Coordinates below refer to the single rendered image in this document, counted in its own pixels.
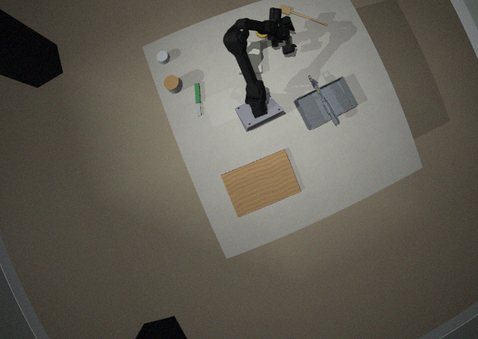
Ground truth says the yellow round disc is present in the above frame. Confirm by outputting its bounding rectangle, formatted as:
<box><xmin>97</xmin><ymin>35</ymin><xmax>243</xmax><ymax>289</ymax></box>
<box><xmin>256</xmin><ymin>31</ymin><xmax>268</xmax><ymax>39</ymax></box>

